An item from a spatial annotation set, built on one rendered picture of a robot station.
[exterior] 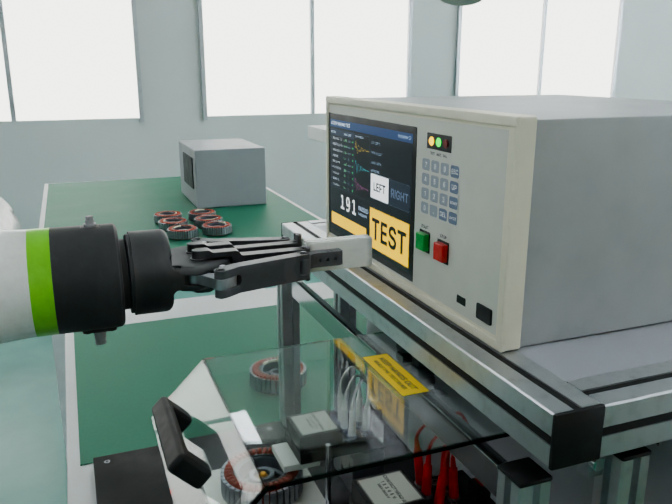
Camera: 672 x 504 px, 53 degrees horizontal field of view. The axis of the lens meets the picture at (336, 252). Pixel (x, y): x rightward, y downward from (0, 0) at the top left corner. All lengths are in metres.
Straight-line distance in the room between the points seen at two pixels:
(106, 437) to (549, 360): 0.84
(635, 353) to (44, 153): 4.92
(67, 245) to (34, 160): 4.74
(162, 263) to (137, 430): 0.70
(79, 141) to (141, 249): 4.73
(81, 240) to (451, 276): 0.34
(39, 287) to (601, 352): 0.48
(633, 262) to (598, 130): 0.14
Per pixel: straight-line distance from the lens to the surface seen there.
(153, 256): 0.60
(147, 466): 1.12
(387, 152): 0.78
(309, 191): 5.69
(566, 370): 0.60
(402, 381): 0.67
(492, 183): 0.61
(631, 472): 0.63
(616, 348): 0.66
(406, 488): 0.78
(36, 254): 0.59
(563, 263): 0.63
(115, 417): 1.32
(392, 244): 0.79
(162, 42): 5.34
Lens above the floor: 1.36
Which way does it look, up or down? 15 degrees down
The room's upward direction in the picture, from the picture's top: straight up
